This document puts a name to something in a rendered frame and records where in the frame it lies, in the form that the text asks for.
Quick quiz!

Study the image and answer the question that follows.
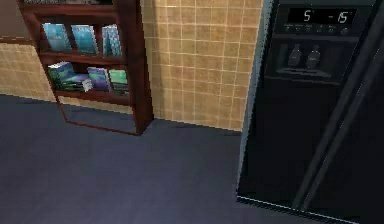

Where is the dark red wooden bookshelf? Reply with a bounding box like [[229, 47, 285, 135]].
[[15, 0, 155, 137]]

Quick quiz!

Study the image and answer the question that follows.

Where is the purple and blue book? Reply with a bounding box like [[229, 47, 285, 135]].
[[87, 66, 112, 92]]

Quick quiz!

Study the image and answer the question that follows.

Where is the black fridge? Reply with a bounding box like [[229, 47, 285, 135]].
[[235, 0, 384, 224]]

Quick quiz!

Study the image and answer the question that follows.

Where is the light blue patterned book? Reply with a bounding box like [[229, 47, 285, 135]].
[[101, 23, 123, 58]]

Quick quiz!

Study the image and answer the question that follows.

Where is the black fridge handle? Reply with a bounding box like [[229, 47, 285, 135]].
[[291, 6, 384, 212]]

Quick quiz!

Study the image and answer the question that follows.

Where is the green and blue book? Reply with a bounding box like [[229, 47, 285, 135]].
[[47, 61, 76, 91]]

